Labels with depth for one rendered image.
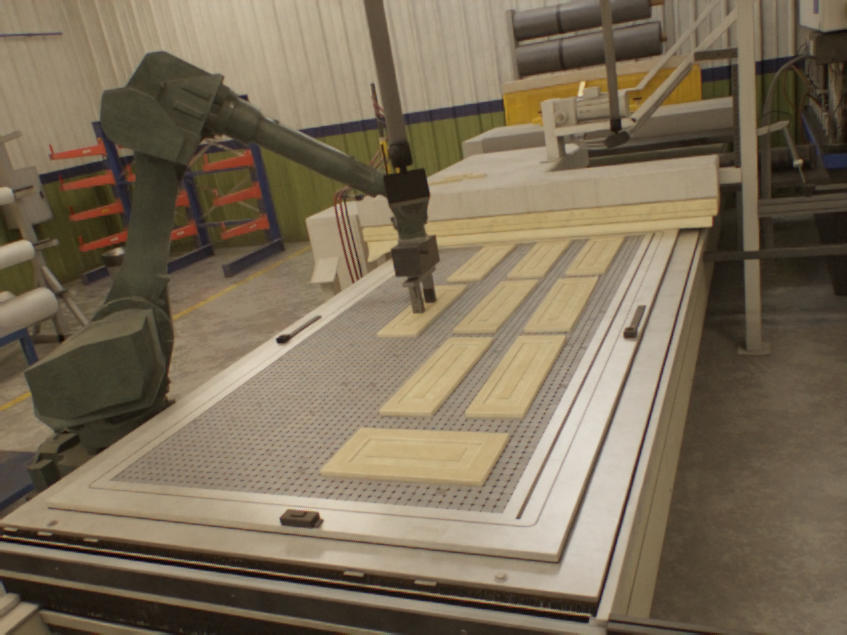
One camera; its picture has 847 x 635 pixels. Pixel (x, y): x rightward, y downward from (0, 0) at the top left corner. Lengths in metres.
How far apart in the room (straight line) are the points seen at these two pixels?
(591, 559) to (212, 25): 9.63
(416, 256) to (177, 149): 1.06
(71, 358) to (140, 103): 1.00
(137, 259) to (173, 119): 0.67
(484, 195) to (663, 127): 2.38
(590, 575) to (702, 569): 1.42
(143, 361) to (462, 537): 1.73
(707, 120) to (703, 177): 2.24
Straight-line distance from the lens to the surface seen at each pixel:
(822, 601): 3.02
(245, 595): 2.02
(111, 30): 11.87
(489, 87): 9.05
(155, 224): 3.45
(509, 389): 2.49
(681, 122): 6.60
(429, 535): 1.87
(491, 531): 1.84
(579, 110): 5.25
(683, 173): 4.38
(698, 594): 3.00
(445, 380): 2.65
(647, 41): 7.85
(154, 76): 3.15
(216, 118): 3.18
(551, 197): 4.52
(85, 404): 3.26
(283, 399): 2.83
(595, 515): 1.90
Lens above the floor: 1.92
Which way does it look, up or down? 20 degrees down
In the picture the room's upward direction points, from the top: 10 degrees counter-clockwise
